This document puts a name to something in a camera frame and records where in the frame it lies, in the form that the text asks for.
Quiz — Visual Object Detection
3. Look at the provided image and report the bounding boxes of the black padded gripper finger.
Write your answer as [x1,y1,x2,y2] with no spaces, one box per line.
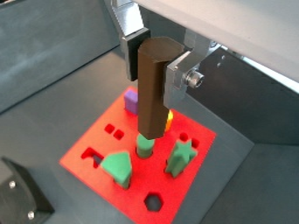
[104,0,151,81]

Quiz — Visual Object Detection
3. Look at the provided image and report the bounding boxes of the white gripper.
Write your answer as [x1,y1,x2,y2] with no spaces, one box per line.
[135,0,299,109]

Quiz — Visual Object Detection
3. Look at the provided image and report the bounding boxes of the brown hexagon peg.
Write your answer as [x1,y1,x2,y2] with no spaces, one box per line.
[138,37,183,139]

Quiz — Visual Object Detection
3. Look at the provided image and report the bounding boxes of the red shape sorter board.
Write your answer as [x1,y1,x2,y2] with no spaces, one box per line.
[60,96,217,224]

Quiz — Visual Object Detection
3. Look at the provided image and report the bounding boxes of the yellow peg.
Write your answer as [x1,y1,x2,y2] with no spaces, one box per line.
[165,110,174,131]

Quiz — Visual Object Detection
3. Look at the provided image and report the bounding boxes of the purple block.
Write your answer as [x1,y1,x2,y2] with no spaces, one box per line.
[124,89,138,115]

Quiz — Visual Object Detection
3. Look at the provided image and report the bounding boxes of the green cylinder peg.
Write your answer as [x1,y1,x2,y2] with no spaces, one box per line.
[136,134,155,158]

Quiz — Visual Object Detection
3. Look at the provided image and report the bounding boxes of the green star peg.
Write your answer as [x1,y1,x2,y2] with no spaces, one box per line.
[165,140,198,178]

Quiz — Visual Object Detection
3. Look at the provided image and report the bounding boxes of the green pentagon peg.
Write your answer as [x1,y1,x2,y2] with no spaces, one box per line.
[100,151,132,189]

